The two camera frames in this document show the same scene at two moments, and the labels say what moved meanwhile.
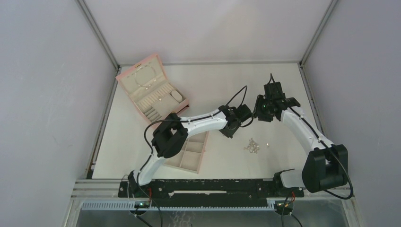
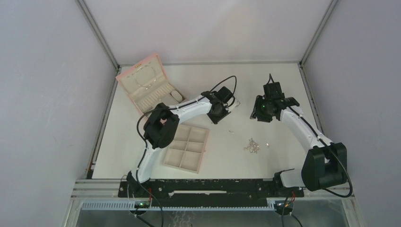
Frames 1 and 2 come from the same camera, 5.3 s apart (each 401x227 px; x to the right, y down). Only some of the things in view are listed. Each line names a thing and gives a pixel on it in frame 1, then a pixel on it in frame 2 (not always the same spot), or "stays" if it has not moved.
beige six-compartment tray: [189, 158] stays
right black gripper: [261, 99] stays
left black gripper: [229, 134] -> [226, 112]
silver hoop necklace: [145, 76] stays
